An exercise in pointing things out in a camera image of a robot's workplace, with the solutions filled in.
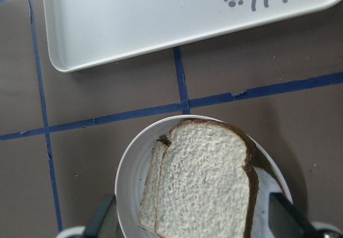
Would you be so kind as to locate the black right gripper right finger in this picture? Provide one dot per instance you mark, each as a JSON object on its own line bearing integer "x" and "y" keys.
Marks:
{"x": 286, "y": 221}

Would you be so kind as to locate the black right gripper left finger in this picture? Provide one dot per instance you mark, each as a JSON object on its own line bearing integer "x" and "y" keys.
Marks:
{"x": 104, "y": 221}

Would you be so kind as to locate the white round plate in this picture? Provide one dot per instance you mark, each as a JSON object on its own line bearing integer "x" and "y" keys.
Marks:
{"x": 133, "y": 168}

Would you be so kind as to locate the crusted bread slice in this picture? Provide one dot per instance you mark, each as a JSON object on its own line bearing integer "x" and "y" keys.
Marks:
{"x": 208, "y": 185}

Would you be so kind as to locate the bottom bread slice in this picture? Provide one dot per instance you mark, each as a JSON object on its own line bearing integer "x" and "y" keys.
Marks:
{"x": 147, "y": 214}

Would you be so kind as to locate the fried egg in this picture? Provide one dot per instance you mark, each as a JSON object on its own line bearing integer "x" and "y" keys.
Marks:
{"x": 269, "y": 181}

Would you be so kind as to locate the white rectangular bear tray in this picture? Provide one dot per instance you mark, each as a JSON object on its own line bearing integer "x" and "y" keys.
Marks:
{"x": 86, "y": 33}

